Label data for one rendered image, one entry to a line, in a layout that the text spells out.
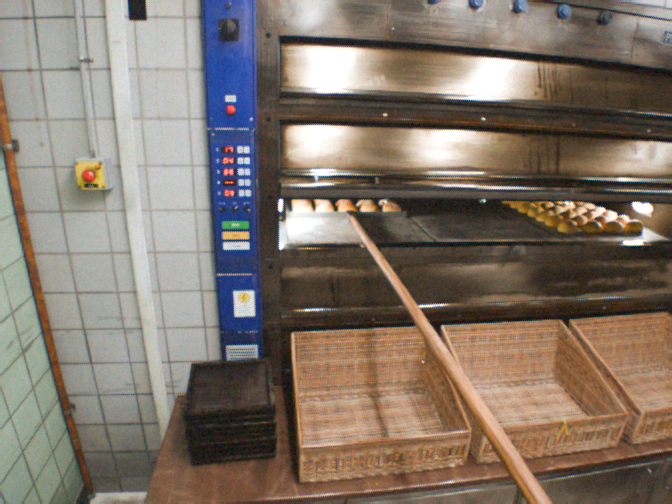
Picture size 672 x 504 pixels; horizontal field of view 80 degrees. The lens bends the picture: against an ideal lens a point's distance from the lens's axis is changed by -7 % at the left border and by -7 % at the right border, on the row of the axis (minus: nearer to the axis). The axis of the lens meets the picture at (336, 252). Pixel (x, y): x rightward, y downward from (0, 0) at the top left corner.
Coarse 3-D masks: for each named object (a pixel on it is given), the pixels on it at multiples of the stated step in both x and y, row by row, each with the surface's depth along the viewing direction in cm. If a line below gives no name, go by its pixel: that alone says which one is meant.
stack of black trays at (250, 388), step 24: (240, 360) 154; (264, 360) 155; (192, 384) 140; (216, 384) 142; (240, 384) 143; (264, 384) 144; (192, 408) 130; (216, 408) 131; (240, 408) 130; (264, 408) 130; (192, 432) 128; (216, 432) 131; (240, 432) 133; (264, 432) 133; (192, 456) 131; (216, 456) 134; (240, 456) 135; (264, 456) 138
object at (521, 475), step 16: (352, 224) 183; (368, 240) 157; (384, 272) 132; (400, 288) 119; (416, 304) 110; (416, 320) 103; (432, 336) 95; (448, 352) 89; (448, 368) 85; (464, 384) 79; (464, 400) 77; (480, 400) 75; (480, 416) 71; (496, 432) 67; (496, 448) 65; (512, 448) 64; (512, 464) 61; (528, 480) 58; (528, 496) 56; (544, 496) 55
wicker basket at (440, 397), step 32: (352, 352) 166; (384, 352) 168; (320, 384) 166; (384, 384) 169; (416, 384) 172; (448, 384) 148; (320, 416) 157; (352, 416) 157; (384, 416) 157; (416, 416) 158; (448, 416) 149; (320, 448) 125; (352, 448) 127; (384, 448) 129; (416, 448) 130; (448, 448) 133; (320, 480) 129
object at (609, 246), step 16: (608, 240) 178; (624, 240) 179; (640, 240) 180; (656, 240) 181; (288, 256) 156; (304, 256) 156; (320, 256) 157; (336, 256) 158; (352, 256) 159; (368, 256) 160; (384, 256) 161; (400, 256) 161; (416, 256) 162
